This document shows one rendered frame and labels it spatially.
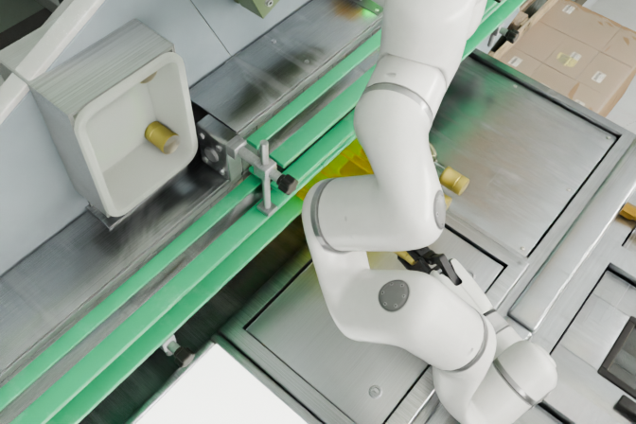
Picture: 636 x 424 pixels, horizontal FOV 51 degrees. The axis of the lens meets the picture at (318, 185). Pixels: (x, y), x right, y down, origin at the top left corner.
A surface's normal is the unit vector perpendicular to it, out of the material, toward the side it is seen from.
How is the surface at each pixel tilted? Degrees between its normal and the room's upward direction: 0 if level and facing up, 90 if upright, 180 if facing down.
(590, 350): 90
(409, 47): 77
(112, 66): 90
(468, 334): 35
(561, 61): 86
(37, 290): 90
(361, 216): 103
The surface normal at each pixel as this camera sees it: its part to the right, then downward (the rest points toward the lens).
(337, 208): -0.69, -0.12
